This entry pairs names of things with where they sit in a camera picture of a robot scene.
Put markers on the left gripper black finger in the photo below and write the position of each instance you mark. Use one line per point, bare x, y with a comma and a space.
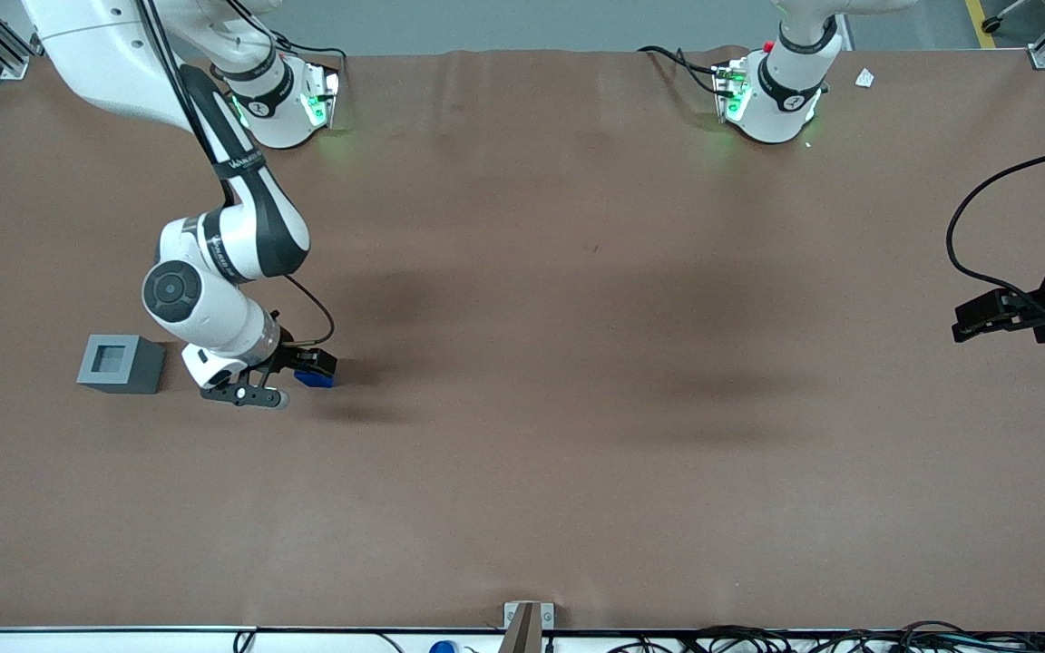
994, 328
990, 308

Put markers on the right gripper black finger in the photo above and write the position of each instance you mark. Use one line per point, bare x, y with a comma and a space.
318, 356
316, 370

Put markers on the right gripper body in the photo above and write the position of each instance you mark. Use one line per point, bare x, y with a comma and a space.
289, 356

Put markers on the blue plastic part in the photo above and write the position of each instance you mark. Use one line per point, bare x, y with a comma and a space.
316, 382

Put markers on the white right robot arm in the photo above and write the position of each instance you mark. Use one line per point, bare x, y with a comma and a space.
241, 240

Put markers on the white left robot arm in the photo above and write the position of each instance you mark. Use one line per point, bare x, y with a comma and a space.
776, 109

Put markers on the gray square base block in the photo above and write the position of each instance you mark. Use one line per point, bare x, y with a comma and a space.
137, 376

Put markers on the small white paper scrap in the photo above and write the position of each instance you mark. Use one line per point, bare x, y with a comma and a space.
864, 78

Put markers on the black caster wheel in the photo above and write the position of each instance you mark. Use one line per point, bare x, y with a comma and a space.
991, 24

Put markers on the small blue round object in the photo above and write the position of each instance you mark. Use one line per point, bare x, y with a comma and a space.
442, 648

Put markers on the brown camera post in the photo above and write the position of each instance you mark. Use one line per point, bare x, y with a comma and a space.
522, 637

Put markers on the gray metal bracket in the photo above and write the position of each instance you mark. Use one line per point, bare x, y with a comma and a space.
548, 617

